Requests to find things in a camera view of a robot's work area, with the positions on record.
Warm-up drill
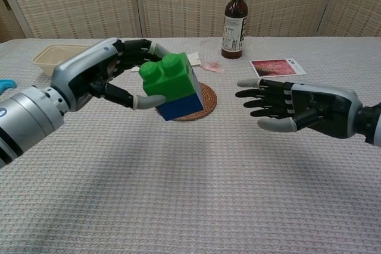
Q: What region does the red photo postcard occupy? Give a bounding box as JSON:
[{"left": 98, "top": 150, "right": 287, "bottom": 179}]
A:
[{"left": 249, "top": 58, "right": 307, "bottom": 79}]

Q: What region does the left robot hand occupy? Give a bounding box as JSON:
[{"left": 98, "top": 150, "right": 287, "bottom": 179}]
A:
[{"left": 50, "top": 37, "right": 173, "bottom": 112}]

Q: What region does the light woven tablecloth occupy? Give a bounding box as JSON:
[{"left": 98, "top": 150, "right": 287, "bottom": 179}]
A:
[{"left": 0, "top": 36, "right": 381, "bottom": 254}]

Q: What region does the beige plastic food container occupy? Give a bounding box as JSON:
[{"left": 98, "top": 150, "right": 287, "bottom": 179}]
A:
[{"left": 31, "top": 44, "right": 93, "bottom": 77}]

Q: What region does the blue toy block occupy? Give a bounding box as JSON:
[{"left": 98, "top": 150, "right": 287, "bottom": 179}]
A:
[{"left": 155, "top": 93, "right": 205, "bottom": 122}]

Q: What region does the pink candy wrapper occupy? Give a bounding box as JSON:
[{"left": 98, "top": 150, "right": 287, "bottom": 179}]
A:
[{"left": 201, "top": 60, "right": 224, "bottom": 74}]

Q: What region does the dark brown drink bottle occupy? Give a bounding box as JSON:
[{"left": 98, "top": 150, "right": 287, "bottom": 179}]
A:
[{"left": 220, "top": 0, "right": 249, "bottom": 59}]

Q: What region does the round woven rattan coaster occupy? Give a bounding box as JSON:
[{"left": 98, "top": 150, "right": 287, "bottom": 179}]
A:
[{"left": 169, "top": 81, "right": 218, "bottom": 122}]

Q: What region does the green toy block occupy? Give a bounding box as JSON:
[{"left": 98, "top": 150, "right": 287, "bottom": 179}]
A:
[{"left": 139, "top": 52, "right": 199, "bottom": 106}]

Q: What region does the white and blue paper card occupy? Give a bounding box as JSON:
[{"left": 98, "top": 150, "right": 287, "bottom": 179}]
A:
[{"left": 186, "top": 52, "right": 199, "bottom": 67}]

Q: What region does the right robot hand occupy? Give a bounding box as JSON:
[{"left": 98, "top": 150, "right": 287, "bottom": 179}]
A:
[{"left": 235, "top": 77, "right": 364, "bottom": 140}]

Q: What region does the woven folding screen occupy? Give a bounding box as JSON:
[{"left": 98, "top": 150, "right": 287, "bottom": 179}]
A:
[{"left": 0, "top": 0, "right": 381, "bottom": 43}]

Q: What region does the blue green water squirter toy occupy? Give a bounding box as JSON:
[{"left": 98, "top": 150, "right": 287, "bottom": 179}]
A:
[{"left": 0, "top": 79, "right": 16, "bottom": 95}]

